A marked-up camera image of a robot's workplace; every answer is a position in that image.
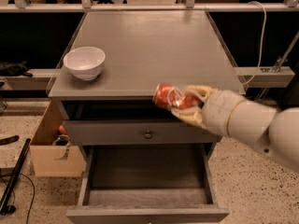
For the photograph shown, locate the red crushed coke can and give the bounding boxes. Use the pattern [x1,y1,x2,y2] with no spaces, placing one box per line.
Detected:
[152,83,201,110]

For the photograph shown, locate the grey wooden drawer cabinet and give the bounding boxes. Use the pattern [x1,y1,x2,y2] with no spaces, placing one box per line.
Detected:
[46,8,248,151]

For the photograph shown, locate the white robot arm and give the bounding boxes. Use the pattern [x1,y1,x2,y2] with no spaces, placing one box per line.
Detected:
[171,86,299,173]

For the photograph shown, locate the white ceramic bowl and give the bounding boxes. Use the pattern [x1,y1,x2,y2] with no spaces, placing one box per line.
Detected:
[63,47,106,81]

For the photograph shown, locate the closed grey top drawer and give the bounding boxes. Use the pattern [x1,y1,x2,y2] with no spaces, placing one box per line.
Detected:
[63,120,221,146]

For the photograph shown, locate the orange ball in box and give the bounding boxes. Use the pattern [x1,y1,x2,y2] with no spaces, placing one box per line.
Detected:
[58,125,66,134]

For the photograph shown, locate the black flat tool on floor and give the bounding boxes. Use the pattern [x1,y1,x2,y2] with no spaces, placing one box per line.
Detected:
[0,135,19,146]

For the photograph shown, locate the black cable on floor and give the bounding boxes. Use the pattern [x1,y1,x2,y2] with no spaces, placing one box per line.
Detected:
[0,171,36,224]

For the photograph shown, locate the open grey middle drawer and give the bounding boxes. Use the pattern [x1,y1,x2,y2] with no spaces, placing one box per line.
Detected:
[66,144,229,224]

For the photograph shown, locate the white cable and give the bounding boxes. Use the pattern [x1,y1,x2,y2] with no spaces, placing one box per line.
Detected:
[241,0,269,86]

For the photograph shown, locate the round metal drawer knob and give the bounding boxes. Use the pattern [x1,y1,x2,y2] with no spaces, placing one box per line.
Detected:
[144,131,152,139]

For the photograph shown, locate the black object on ledge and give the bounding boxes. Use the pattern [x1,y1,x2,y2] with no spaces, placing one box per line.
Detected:
[0,61,33,77]

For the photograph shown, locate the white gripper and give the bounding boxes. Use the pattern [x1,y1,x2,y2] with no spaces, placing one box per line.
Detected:
[171,85,245,136]

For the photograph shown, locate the black pole on floor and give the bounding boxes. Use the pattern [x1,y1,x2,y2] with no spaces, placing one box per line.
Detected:
[0,138,31,215]

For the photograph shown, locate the metal railing beam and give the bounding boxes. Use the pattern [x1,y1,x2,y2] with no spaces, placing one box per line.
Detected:
[0,3,292,13]

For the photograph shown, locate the metal diagonal brace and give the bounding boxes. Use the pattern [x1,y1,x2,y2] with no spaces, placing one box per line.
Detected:
[255,31,299,103]

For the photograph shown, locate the brown cardboard box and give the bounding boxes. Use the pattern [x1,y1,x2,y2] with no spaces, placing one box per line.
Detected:
[30,102,85,177]

